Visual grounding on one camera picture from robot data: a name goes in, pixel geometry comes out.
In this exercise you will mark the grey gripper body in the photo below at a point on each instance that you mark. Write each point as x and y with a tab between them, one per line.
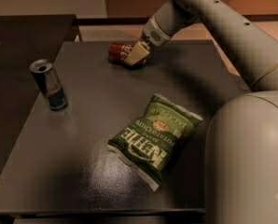
153	33

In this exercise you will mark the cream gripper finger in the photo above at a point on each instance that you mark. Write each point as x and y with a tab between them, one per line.
139	51

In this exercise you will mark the red coke can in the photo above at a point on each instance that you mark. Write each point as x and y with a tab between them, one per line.
118	52

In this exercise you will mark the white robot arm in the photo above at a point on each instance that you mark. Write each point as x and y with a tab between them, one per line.
241	153

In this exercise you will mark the dark side table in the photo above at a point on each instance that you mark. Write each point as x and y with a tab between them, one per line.
23	40

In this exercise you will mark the silver blue energy drink can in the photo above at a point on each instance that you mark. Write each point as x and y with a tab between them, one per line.
47	80

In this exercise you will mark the green potato chips bag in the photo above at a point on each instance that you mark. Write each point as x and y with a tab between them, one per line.
149	144

